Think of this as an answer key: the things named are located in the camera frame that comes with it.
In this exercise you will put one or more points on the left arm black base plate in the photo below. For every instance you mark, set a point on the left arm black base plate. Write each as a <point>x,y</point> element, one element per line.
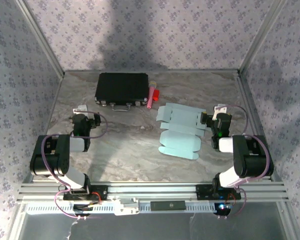
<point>102,192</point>

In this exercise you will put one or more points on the black controller board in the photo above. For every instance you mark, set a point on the black controller board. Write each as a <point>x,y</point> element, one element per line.
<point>81,207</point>
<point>223,211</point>

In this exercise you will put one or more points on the left black controller board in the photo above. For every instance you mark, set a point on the left black controller board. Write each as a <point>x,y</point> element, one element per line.
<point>81,207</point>

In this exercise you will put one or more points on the aluminium side rail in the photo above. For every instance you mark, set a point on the aluminium side rail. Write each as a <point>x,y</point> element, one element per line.
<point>247,100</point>
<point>58,88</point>

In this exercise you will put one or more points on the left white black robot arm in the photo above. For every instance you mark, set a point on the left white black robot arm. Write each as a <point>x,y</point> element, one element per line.
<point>50,160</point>

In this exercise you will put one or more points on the aluminium frame post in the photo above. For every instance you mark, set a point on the aluminium frame post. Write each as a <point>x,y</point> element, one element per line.
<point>262,37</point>
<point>40,37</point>

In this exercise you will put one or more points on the right black controller board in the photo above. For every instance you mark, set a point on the right black controller board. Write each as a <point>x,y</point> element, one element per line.
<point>223,211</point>

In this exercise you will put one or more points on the white plastic connector piece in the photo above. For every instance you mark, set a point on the white plastic connector piece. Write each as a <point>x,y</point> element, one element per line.
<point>125,210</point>

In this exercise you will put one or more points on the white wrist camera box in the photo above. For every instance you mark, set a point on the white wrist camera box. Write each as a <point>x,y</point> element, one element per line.
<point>80,108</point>
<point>220,110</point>

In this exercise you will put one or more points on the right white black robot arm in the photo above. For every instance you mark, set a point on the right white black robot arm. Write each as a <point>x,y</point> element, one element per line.
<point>252,160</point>

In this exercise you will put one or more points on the black briefcase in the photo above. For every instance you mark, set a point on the black briefcase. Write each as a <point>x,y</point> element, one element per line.
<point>122,87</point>

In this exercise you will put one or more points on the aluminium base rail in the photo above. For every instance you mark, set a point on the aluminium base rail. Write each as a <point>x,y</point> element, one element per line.
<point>152,190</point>

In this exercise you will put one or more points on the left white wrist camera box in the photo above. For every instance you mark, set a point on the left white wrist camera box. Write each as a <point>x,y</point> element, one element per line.
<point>80,108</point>

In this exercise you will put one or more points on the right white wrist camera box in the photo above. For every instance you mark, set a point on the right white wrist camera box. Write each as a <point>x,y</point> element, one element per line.
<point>220,110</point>

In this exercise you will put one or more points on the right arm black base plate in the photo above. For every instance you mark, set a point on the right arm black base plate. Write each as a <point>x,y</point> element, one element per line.
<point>202,192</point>

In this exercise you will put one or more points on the light blue paper box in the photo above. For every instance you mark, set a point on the light blue paper box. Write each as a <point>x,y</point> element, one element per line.
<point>180,140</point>

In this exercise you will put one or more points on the red block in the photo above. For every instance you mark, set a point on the red block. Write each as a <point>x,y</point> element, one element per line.
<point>156,94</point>

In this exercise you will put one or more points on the small black rectangular box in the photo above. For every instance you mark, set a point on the small black rectangular box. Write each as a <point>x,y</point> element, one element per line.
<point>167,205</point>

